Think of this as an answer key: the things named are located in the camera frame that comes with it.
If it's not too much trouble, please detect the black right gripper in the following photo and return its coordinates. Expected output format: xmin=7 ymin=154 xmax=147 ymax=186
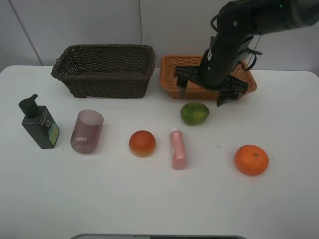
xmin=174 ymin=66 xmax=248 ymax=107

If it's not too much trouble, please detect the green lime fruit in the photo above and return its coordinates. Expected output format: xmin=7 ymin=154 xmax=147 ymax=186
xmin=180 ymin=102 xmax=210 ymax=126

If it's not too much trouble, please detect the pink lotion bottle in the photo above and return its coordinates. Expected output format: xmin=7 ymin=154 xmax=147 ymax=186
xmin=169 ymin=128 xmax=187 ymax=170

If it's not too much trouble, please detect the red orange peach fruit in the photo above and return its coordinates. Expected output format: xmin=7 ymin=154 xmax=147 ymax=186
xmin=129 ymin=130 xmax=156 ymax=157

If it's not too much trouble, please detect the orange mandarin fruit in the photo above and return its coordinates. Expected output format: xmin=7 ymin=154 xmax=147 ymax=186
xmin=234 ymin=145 xmax=269 ymax=176

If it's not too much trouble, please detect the translucent purple plastic cup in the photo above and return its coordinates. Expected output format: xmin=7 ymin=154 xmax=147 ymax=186
xmin=70 ymin=110 xmax=104 ymax=154

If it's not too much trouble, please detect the dark green pump bottle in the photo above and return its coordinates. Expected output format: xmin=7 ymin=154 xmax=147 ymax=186
xmin=18 ymin=94 xmax=60 ymax=149

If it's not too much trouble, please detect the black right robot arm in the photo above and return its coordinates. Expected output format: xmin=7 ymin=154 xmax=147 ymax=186
xmin=174 ymin=0 xmax=319 ymax=106

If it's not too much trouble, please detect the tan wicker basket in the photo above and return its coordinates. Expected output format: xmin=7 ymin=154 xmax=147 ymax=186
xmin=160 ymin=55 xmax=257 ymax=100

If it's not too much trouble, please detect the dark brown wicker basket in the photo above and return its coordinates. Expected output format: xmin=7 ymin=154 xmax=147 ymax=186
xmin=51 ymin=44 xmax=155 ymax=99

